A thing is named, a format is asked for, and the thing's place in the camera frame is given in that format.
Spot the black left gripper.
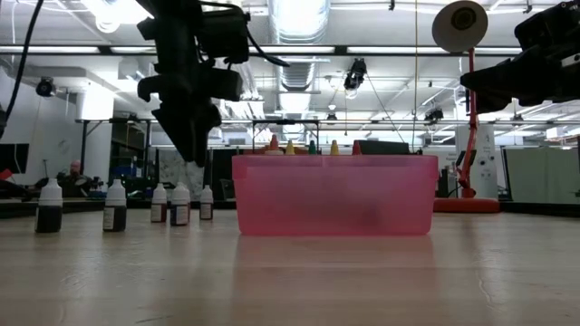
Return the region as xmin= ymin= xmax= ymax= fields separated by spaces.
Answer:
xmin=137 ymin=9 xmax=251 ymax=168

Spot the silver ventilation duct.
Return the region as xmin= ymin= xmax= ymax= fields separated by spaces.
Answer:
xmin=266 ymin=0 xmax=332 ymax=91

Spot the person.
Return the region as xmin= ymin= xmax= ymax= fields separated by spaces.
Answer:
xmin=56 ymin=158 xmax=99 ymax=198

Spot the small maroon dropper bottle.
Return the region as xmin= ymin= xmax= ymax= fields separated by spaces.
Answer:
xmin=150 ymin=182 xmax=169 ymax=224

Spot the black looped cable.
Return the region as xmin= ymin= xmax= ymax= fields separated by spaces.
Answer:
xmin=246 ymin=24 xmax=291 ymax=69

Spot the pale green partition panel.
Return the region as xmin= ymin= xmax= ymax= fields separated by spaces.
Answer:
xmin=505 ymin=147 xmax=576 ymax=205

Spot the small black dropper bottle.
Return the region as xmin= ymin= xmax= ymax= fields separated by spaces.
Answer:
xmin=34 ymin=177 xmax=64 ymax=235

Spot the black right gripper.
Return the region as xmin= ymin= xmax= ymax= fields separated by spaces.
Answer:
xmin=459 ymin=0 xmax=580 ymax=115

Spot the black background frame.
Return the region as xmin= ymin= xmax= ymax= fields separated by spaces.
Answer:
xmin=76 ymin=118 xmax=153 ymax=200

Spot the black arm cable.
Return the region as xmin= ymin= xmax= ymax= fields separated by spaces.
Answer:
xmin=0 ymin=0 xmax=45 ymax=137

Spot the pink translucent plastic bin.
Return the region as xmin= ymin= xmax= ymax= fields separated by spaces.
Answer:
xmin=231 ymin=155 xmax=440 ymax=237

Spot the small purple dropper bottle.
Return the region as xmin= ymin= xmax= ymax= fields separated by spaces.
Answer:
xmin=169 ymin=182 xmax=190 ymax=227

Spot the red desk lamp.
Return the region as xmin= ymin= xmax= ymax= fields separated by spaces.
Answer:
xmin=430 ymin=0 xmax=502 ymax=214

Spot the black computer monitor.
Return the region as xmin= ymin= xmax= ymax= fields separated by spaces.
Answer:
xmin=361 ymin=139 xmax=411 ymax=157
xmin=0 ymin=143 xmax=31 ymax=176

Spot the yellow hanging cord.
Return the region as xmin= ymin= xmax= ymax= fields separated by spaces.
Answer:
xmin=411 ymin=0 xmax=419 ymax=155

